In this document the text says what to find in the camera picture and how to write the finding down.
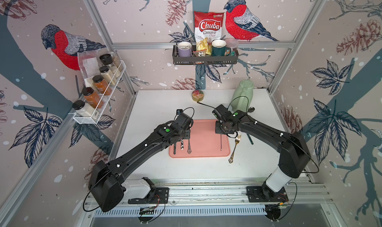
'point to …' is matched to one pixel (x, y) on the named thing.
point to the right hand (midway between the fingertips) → (218, 128)
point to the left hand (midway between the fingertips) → (188, 127)
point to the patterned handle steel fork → (174, 149)
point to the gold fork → (237, 140)
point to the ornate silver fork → (189, 151)
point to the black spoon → (203, 104)
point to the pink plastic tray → (205, 142)
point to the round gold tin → (197, 95)
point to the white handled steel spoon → (182, 144)
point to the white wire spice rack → (84, 119)
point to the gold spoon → (221, 144)
